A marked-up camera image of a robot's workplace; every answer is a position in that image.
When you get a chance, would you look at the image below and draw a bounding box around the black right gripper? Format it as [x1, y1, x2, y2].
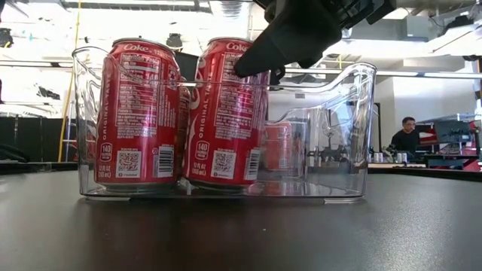
[233, 0, 396, 86]

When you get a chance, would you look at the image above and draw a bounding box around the person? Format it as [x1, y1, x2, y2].
[390, 116, 421, 155]

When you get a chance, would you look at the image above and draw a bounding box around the yellow cable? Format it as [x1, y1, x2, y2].
[57, 0, 82, 163]

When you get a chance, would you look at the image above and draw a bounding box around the black low partition wall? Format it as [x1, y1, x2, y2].
[0, 116, 76, 163]

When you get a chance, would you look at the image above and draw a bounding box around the black folding partition screen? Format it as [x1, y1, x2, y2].
[173, 50, 200, 82]

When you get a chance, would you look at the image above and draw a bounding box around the black ceiling fixture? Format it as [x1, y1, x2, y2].
[0, 28, 14, 49]

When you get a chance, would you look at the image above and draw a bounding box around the metal storage rack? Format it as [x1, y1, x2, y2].
[421, 114, 482, 172]

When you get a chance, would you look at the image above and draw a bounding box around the clear plastic bin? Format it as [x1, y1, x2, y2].
[71, 45, 378, 200]

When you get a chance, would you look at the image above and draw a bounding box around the dark hanging ceiling lamp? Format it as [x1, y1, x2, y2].
[165, 32, 185, 52]

